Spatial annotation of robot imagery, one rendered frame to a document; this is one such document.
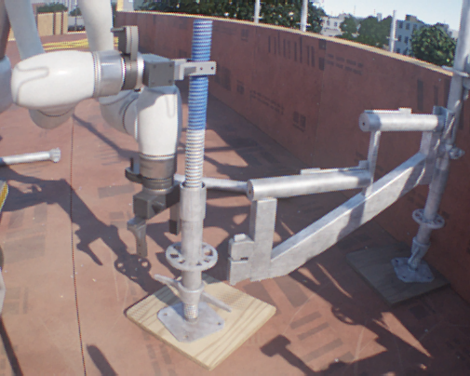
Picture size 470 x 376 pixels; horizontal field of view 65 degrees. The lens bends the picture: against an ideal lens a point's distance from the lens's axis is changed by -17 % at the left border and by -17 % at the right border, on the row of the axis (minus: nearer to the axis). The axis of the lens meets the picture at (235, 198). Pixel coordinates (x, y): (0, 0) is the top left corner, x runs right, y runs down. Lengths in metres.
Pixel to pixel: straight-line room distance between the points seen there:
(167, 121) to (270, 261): 0.44
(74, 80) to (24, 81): 0.09
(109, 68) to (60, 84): 0.09
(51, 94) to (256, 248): 0.62
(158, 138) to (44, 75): 0.32
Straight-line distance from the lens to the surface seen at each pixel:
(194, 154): 0.90
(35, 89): 0.74
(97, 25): 0.86
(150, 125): 0.91
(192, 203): 0.93
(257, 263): 1.09
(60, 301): 1.29
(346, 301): 1.34
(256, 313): 1.21
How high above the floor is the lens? 0.81
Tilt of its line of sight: 26 degrees down
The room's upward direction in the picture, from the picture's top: 5 degrees clockwise
